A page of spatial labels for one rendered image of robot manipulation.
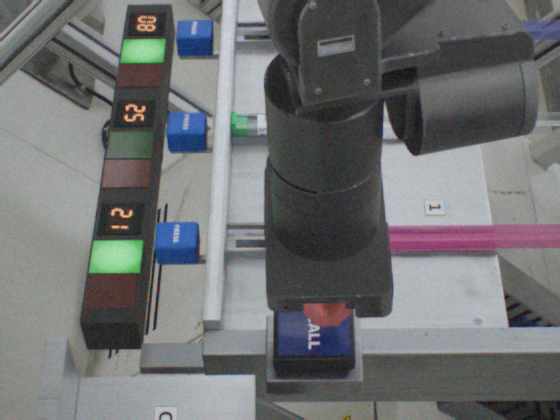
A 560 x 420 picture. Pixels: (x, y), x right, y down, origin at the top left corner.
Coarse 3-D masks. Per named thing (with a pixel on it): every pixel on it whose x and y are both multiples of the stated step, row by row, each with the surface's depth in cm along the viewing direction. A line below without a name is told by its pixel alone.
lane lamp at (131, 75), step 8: (120, 64) 90; (128, 64) 90; (136, 64) 90; (144, 64) 90; (152, 64) 90; (160, 64) 90; (120, 72) 90; (128, 72) 90; (136, 72) 89; (144, 72) 89; (152, 72) 89; (160, 72) 89; (120, 80) 89; (128, 80) 89; (136, 80) 89; (144, 80) 89; (152, 80) 89; (160, 80) 89
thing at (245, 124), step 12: (240, 120) 82; (252, 120) 82; (384, 120) 82; (540, 120) 82; (552, 120) 82; (240, 132) 82; (252, 132) 82; (384, 132) 82; (540, 132) 82; (552, 132) 82
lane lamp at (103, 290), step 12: (96, 276) 76; (108, 276) 76; (120, 276) 76; (132, 276) 76; (96, 288) 75; (108, 288) 75; (120, 288) 75; (132, 288) 75; (96, 300) 75; (108, 300) 75; (120, 300) 75; (132, 300) 75
